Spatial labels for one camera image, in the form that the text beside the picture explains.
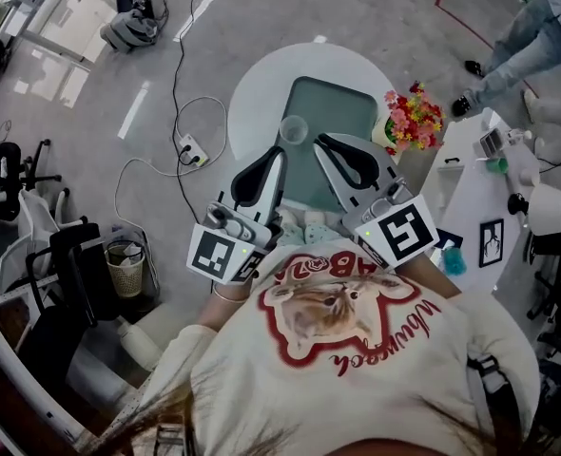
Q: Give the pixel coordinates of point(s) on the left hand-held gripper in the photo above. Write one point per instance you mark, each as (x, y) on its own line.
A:
(223, 250)

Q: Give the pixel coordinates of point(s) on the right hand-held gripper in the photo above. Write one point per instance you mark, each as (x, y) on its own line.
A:
(404, 231)

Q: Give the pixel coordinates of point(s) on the clear plastic cup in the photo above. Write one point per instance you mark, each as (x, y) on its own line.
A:
(294, 133)

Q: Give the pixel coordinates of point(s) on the grey-green tray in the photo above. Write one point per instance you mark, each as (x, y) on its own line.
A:
(330, 107)

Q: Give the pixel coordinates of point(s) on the person's left forearm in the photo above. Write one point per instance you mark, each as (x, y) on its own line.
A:
(218, 314)

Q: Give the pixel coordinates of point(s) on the person's right forearm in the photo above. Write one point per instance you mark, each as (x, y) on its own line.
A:
(428, 276)

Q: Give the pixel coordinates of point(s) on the green plastic cup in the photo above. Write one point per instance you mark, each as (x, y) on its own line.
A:
(498, 165)

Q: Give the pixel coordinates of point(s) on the small white cup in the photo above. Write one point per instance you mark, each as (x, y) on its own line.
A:
(529, 176)

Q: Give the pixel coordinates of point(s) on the person's left white shoe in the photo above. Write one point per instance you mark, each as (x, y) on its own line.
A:
(290, 215)

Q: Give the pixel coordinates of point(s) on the person's white shoe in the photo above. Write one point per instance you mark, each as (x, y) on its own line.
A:
(290, 215)
(314, 216)

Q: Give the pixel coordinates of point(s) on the person's right white shoe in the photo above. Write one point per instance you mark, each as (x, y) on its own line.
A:
(314, 216)

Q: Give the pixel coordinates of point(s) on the cream pot of artificial flowers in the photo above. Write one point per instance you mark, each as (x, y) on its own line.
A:
(411, 121)

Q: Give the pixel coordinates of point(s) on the white power strip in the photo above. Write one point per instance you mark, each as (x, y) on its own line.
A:
(192, 150)

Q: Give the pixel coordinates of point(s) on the round white side table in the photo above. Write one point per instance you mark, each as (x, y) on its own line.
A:
(261, 88)

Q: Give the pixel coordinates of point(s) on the curved white desk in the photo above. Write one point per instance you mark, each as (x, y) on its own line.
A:
(470, 193)

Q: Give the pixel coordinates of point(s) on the black smartphone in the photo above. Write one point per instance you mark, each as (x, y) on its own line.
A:
(451, 241)

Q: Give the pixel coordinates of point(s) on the teal fuzzy sponge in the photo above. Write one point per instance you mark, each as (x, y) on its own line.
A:
(455, 261)

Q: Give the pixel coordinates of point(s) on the grey and white box device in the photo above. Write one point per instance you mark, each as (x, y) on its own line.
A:
(491, 141)

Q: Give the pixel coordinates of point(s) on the clear water bottle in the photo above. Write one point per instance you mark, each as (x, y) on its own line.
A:
(518, 136)

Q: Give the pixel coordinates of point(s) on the wicker waste basket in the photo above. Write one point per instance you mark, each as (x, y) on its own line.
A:
(126, 278)

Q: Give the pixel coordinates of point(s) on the red floor tape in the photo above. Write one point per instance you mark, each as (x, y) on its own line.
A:
(466, 27)

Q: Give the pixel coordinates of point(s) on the white table lamp black base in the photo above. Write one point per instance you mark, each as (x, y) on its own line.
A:
(551, 209)

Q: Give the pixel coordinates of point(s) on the cream armchair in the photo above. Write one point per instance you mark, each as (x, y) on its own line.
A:
(140, 345)

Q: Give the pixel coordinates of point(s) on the grey backpack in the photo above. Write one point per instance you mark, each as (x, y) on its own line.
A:
(128, 31)

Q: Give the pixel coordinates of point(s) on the person's white printed shirt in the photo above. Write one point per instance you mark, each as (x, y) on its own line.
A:
(356, 397)

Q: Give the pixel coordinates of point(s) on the white mesh chair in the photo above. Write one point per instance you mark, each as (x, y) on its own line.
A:
(31, 216)

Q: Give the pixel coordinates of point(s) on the white metal table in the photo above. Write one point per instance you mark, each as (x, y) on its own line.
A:
(66, 17)

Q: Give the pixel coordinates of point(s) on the white perforated shelf rack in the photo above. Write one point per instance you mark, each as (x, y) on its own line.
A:
(5, 345)

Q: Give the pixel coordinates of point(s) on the black picture frame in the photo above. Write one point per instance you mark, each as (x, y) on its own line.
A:
(492, 242)

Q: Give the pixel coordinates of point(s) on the black metal-frame chair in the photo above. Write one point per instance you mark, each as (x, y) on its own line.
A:
(73, 264)

